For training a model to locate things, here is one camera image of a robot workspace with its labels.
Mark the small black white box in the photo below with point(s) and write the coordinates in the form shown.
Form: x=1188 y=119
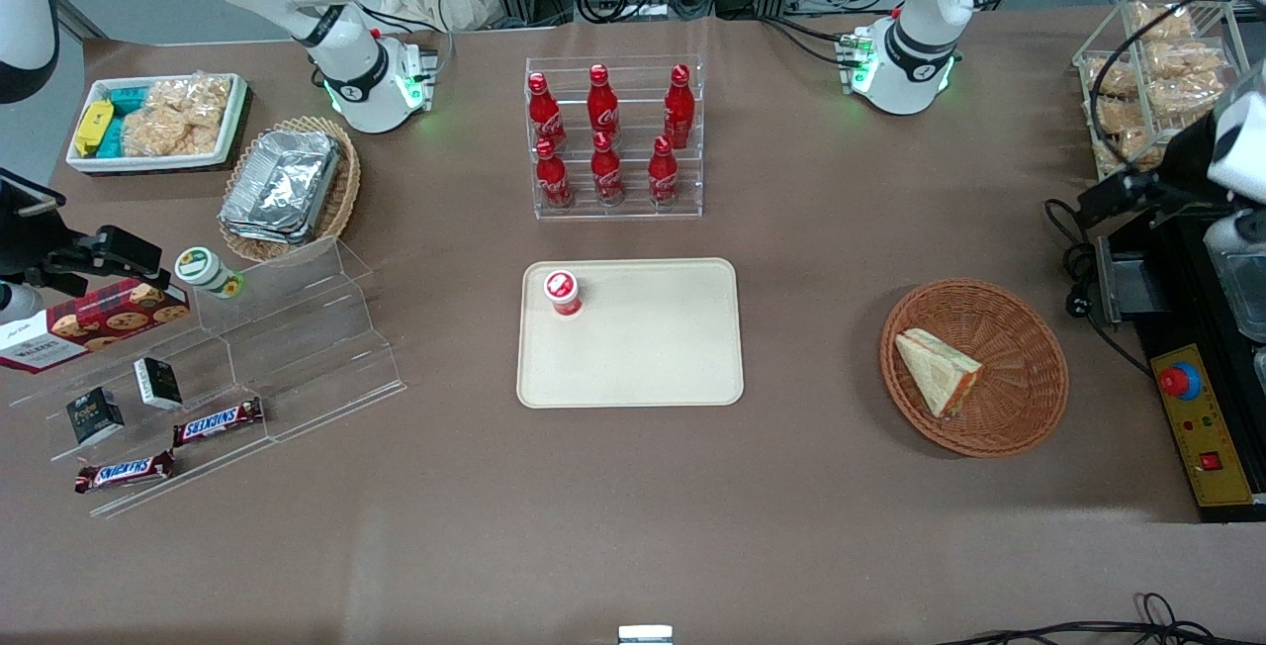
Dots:
x=158 y=383

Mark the green lidded white jar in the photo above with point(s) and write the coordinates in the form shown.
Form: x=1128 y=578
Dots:
x=203 y=269

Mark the red lidded yogurt cup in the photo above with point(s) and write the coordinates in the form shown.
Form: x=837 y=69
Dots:
x=562 y=291

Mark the yellow snack packet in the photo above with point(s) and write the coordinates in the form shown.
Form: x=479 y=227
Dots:
x=94 y=126

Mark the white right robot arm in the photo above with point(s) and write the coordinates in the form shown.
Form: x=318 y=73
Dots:
x=336 y=32

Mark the red cola bottle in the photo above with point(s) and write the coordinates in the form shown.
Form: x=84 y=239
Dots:
x=552 y=175
x=678 y=106
x=544 y=111
x=663 y=173
x=606 y=170
x=602 y=103

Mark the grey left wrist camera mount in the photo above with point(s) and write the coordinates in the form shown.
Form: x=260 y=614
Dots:
x=1236 y=232

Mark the steel pan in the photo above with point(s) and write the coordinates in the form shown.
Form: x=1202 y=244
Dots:
x=1241 y=289

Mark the teal snack packet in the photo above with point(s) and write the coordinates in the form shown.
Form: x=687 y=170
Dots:
x=127 y=101

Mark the grey metal box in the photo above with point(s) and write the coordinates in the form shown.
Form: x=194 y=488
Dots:
x=1132 y=279

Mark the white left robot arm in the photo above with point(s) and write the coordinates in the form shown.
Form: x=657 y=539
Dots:
x=920 y=32

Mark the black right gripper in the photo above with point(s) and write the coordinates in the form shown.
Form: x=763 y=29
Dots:
x=22 y=232

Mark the beige plastic tray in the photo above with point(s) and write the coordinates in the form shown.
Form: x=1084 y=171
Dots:
x=653 y=338

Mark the clear acrylic bottle rack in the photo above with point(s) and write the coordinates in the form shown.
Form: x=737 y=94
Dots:
x=618 y=210

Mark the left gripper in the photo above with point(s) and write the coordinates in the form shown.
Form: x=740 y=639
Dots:
x=1179 y=164

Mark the white rectangular snack bin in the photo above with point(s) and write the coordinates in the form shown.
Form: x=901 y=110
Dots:
x=232 y=131

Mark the oval light wicker basket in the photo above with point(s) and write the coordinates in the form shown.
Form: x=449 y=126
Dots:
x=346 y=190

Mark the clear acrylic stepped shelf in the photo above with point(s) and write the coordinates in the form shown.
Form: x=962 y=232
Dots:
x=316 y=348

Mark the black machine with yellow panel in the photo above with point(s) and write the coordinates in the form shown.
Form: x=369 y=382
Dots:
x=1187 y=309

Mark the brown Snickers bar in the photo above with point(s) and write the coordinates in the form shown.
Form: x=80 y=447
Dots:
x=124 y=472
x=218 y=422

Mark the round brown wicker basket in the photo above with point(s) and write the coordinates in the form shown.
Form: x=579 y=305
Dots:
x=1009 y=398

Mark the triangle sandwich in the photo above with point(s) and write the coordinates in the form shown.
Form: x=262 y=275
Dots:
x=940 y=373

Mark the stack of foil trays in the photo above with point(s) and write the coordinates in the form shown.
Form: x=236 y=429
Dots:
x=282 y=185

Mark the bag of fried snacks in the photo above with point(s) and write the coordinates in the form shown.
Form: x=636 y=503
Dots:
x=1123 y=131
x=1192 y=71

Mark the small white silver device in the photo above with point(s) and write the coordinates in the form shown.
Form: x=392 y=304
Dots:
x=645 y=635

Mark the clear bag of crackers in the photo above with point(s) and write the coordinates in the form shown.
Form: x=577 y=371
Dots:
x=178 y=116

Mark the red tartan cookie box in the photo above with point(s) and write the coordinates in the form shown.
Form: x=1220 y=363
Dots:
x=99 y=321

